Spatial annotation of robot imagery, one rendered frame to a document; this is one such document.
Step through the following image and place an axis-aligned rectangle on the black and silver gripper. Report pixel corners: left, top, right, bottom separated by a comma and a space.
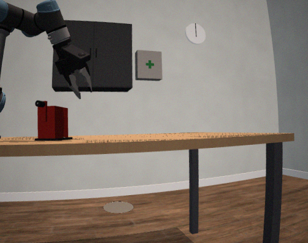
52, 39, 92, 99

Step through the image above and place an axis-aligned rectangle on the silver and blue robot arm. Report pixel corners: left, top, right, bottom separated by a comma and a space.
0, 0, 90, 77

